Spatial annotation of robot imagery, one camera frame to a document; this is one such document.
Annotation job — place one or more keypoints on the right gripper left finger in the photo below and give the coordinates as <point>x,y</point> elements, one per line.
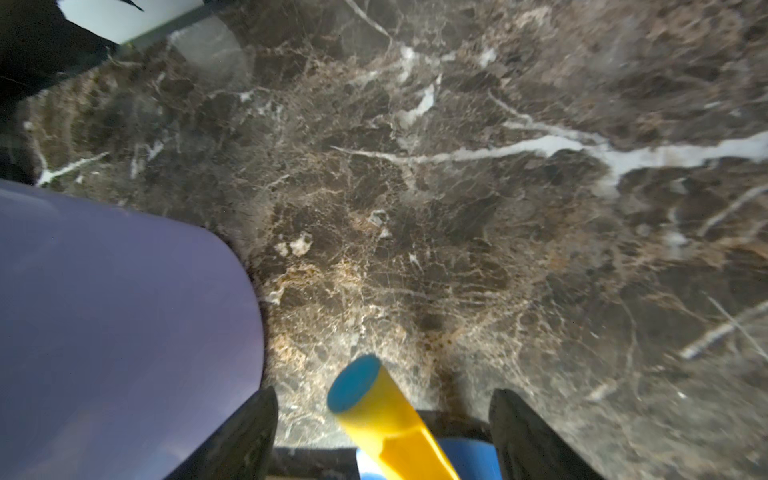
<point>240,448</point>

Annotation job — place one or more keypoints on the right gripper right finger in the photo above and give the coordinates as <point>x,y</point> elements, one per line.
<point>527,447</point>

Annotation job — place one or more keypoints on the yellow plastic square shovel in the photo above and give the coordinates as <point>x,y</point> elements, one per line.
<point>376,415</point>

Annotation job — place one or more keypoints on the purple plastic bucket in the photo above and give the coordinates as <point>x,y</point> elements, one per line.
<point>127,339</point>

